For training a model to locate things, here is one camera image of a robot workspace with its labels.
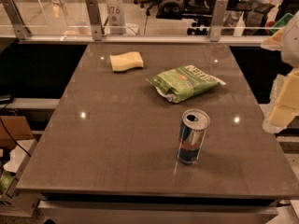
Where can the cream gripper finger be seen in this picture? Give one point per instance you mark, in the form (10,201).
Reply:
(274,42)
(284,99)

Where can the Red Bull can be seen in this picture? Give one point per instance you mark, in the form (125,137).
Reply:
(194,123)

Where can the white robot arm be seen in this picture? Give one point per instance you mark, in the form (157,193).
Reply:
(289,55)

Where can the green Kettle chips bag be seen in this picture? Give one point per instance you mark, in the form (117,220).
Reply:
(179,84)

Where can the yellow sponge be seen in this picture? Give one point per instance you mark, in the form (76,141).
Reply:
(126,61)

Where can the cardboard box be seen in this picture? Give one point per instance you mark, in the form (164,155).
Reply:
(12,129)

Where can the white box under table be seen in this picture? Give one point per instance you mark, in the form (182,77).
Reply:
(12,201)

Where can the right metal railing bracket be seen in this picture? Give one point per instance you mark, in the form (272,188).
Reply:
(217,20)

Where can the metal railing bracket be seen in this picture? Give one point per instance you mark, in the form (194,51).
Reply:
(95,19)
(217,20)
(21,31)

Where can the black camera device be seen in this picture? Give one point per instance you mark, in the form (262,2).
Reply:
(170,10)

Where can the white numbered post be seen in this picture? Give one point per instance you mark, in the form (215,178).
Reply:
(116,20)

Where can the middle metal railing bracket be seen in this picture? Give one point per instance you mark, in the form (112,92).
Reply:
(95,19)

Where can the left metal railing bracket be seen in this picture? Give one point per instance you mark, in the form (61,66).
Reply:
(21,31)

